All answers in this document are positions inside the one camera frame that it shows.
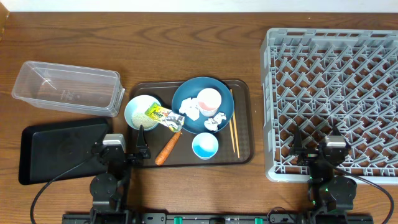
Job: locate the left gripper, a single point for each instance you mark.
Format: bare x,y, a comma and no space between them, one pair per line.
144,151

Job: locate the grey dishwasher rack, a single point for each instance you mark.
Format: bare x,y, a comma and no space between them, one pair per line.
315,80

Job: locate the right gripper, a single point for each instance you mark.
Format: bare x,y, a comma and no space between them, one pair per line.
309,155

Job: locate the small light blue cup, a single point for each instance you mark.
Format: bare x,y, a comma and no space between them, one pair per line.
205,145

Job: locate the dark blue plate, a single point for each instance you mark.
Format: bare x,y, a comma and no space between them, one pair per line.
190,89

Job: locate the light blue bowl with rice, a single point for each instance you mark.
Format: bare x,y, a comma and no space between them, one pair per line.
134,112

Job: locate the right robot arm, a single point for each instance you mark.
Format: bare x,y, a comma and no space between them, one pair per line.
332,195

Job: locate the orange carrot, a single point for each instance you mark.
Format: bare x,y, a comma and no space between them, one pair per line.
165,152

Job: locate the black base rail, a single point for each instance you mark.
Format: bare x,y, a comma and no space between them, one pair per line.
161,218

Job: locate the pink cup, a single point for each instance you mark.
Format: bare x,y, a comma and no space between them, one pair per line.
209,100

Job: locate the dark brown serving tray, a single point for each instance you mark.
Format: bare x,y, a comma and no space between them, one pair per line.
182,154

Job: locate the wooden chopstick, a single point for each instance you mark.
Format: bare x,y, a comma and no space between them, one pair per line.
232,135
233,118

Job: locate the black bin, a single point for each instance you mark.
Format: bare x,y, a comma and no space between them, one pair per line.
47,150

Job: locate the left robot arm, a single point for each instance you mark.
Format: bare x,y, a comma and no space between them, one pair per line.
110,189

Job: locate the clear plastic bin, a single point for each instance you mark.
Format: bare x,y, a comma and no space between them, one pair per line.
69,88

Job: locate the white tissue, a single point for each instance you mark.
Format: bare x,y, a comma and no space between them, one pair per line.
190,108
211,124

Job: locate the green snack wrapper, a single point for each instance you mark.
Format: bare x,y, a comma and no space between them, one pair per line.
166,117

